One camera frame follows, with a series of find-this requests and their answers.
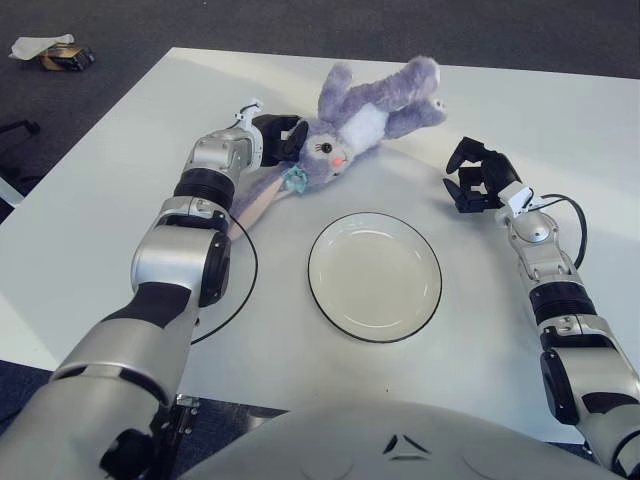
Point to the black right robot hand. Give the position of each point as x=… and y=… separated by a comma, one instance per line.
x=497, y=172

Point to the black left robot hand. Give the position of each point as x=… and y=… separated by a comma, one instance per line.
x=275, y=135

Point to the purple plush bunny doll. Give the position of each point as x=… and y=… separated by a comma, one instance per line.
x=350, y=110

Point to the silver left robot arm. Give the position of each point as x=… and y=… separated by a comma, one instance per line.
x=175, y=260

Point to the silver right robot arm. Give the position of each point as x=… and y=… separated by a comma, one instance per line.
x=585, y=370

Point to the white plate with black rim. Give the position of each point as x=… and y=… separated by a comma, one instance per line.
x=375, y=277

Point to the black chair base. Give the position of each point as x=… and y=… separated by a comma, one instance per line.
x=22, y=127

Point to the white furniture piece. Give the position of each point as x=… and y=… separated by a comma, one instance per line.
x=9, y=192

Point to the grey robot torso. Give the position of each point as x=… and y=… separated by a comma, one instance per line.
x=395, y=445

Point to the metal table leg bracket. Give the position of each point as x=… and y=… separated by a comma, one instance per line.
x=187, y=407

